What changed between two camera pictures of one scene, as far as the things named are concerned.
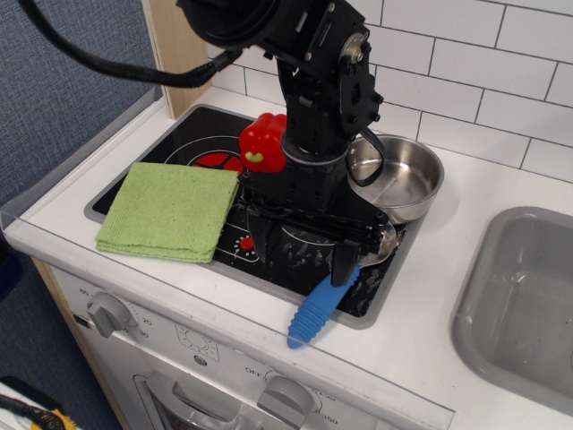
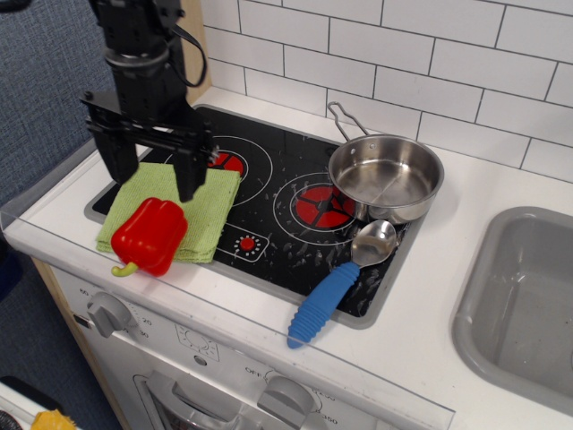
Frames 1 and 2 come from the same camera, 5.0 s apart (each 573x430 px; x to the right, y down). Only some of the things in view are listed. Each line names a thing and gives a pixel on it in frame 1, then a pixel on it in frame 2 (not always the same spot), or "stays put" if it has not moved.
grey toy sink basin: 514,321 stays put
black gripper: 312,194 -> 149,105
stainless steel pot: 414,173 stays put
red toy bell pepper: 261,143 -> 149,236
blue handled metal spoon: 317,309 stays put
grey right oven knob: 287,399 stays put
